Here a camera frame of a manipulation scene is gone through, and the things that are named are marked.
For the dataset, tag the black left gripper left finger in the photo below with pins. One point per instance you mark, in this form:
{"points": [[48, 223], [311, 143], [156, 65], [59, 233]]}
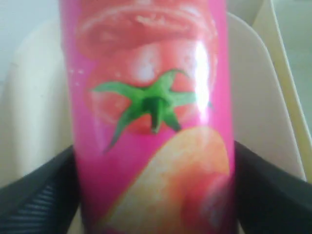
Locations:
{"points": [[44, 201]]}

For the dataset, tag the cream bin square mark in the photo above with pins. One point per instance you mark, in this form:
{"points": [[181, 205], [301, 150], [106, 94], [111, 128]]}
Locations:
{"points": [[285, 26]]}

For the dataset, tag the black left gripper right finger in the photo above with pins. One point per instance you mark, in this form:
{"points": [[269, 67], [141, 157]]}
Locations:
{"points": [[268, 199]]}

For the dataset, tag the cream bin triangle mark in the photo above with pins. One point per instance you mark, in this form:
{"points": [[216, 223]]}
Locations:
{"points": [[261, 121]]}

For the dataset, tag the pink Lays chips can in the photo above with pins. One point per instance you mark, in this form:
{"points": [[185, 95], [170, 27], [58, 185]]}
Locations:
{"points": [[151, 109]]}

